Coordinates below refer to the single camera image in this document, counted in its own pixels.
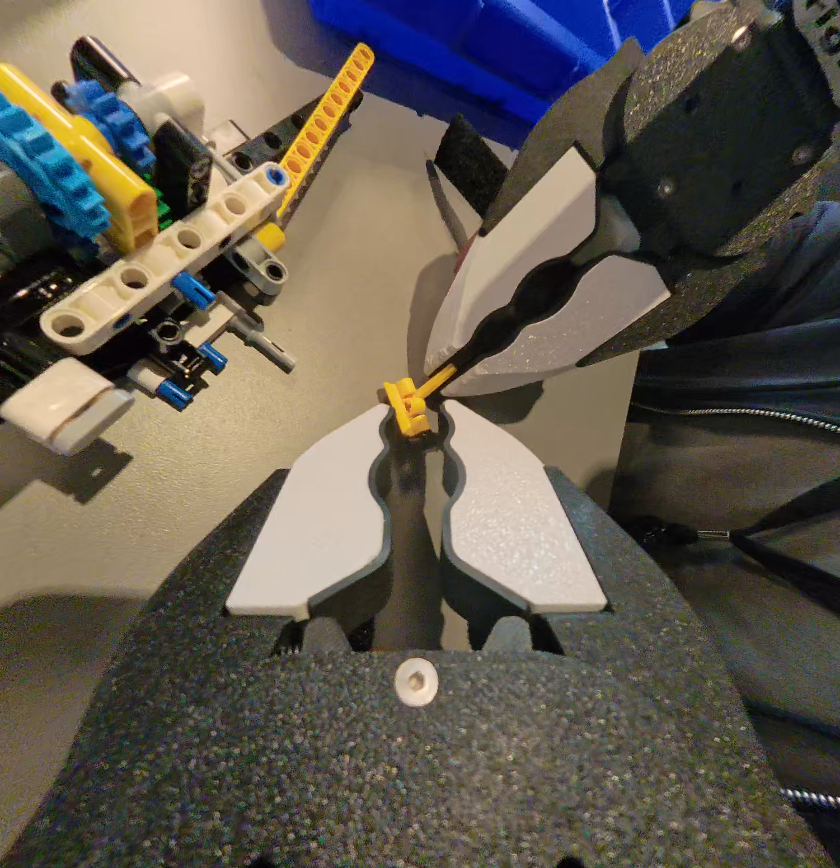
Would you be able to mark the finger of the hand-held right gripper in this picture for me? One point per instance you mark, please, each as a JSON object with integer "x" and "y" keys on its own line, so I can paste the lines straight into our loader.
{"x": 528, "y": 230}
{"x": 596, "y": 312}

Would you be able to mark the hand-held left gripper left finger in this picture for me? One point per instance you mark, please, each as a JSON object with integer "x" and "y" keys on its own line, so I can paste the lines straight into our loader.
{"x": 318, "y": 536}

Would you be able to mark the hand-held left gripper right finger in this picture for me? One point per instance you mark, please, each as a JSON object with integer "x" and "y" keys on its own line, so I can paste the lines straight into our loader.
{"x": 521, "y": 542}

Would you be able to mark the yellow lego connector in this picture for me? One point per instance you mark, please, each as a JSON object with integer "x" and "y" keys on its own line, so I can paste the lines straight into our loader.
{"x": 409, "y": 413}

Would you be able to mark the blue plastic bin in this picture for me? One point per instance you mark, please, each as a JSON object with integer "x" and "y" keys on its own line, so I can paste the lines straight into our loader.
{"x": 494, "y": 41}

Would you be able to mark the partly built lego vehicle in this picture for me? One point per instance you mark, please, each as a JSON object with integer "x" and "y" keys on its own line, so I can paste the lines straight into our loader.
{"x": 189, "y": 237}

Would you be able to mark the navy zip jacket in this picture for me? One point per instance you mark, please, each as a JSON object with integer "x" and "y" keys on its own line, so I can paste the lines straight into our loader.
{"x": 731, "y": 380}

